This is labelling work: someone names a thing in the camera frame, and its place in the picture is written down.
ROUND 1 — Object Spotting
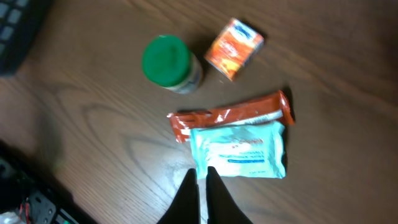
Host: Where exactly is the teal wet wipes pack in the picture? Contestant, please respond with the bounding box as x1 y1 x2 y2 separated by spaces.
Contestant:
190 121 286 179

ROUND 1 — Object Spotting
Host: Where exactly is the grey plastic mesh basket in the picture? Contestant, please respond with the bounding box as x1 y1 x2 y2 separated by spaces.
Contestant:
1 0 53 77

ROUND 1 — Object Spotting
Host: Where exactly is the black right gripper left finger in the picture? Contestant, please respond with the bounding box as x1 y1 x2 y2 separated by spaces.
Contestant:
157 169 199 224

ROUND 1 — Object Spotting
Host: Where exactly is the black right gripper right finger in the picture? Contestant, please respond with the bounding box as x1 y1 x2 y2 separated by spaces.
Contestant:
206 166 252 224

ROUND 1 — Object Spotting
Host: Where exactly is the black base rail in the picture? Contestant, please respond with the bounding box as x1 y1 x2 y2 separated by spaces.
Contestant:
1 141 96 223

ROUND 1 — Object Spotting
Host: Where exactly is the orange snack bar wrapper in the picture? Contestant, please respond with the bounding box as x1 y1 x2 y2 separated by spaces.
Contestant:
167 90 295 143

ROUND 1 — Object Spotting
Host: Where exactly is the orange Kleenex tissue pack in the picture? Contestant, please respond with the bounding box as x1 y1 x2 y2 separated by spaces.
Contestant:
205 18 264 81

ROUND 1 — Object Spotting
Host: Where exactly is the green lid jar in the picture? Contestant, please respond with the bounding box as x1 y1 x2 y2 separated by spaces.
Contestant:
142 35 203 94

